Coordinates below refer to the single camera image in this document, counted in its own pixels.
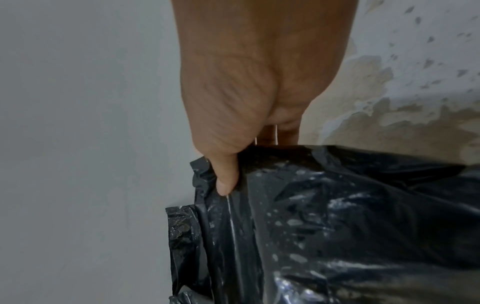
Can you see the person's right hand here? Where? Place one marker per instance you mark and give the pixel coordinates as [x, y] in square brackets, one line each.
[240, 89]

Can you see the black plastic garbage bag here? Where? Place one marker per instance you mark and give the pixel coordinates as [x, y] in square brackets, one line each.
[322, 231]

